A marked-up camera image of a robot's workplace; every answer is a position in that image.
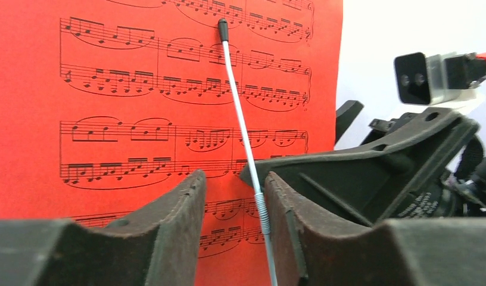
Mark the red sheet music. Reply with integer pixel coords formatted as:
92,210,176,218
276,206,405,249
0,1,343,285

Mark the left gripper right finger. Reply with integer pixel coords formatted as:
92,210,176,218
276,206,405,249
264,173,486,285

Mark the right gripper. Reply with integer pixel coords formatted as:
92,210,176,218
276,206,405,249
256,107,482,226

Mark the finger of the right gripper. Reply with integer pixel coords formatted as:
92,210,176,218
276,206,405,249
335,100,365,144

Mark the grey tripod music stand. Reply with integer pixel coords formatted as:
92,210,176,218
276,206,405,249
217,18,278,286

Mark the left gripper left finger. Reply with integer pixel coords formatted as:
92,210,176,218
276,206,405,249
0,170,207,285

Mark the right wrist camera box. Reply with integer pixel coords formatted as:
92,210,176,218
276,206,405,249
394,52,486,106

